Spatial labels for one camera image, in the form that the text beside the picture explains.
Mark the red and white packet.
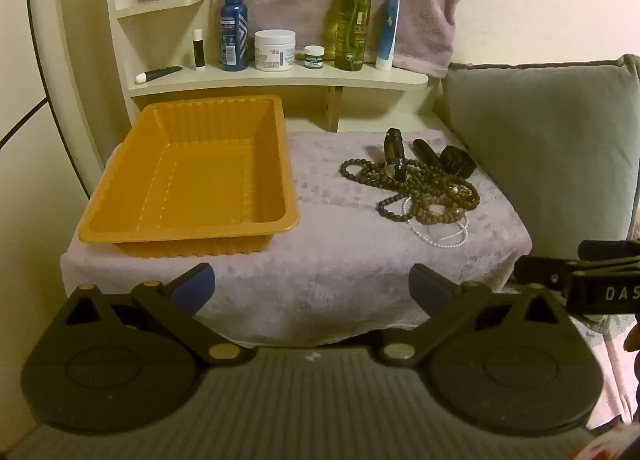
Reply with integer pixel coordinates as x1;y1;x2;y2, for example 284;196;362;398
575;422;640;460

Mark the cream shelf unit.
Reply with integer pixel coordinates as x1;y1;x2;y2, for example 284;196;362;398
55;0;430;161

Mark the lilac table towel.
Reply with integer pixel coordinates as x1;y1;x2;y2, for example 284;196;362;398
60;127;533;347

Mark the blue spray bottle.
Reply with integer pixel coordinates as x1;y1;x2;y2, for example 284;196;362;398
220;0;249;72

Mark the white jar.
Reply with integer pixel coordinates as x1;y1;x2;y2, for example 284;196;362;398
254;29;297;72

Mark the grey cushion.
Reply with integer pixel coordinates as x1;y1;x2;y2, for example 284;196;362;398
432;54;640;286

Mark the black tube with white cap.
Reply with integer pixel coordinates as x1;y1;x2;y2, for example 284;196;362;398
135;65;183;84

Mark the orange plastic tray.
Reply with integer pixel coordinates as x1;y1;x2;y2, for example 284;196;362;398
77;94;301;258

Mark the white pearl necklace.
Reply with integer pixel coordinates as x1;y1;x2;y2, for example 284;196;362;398
405;194;472;249

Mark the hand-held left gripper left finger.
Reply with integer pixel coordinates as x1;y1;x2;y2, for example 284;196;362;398
62;263;243;367

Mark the green spray bottle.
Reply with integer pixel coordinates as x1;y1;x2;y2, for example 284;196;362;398
333;0;373;72

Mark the black bangle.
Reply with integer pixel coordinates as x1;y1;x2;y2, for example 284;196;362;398
383;127;409;181

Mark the dark bead necklace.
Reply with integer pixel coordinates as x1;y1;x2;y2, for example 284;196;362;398
341;156;417;224

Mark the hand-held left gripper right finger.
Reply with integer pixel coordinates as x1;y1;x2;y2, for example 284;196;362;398
377;264;563;367

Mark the blue and white tube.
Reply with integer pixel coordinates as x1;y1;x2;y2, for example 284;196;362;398
375;0;401;71

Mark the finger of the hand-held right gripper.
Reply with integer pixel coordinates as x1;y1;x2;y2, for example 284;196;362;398
514;255;568;291

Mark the brown bead necklace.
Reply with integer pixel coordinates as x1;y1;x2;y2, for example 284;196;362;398
380;160;482;226

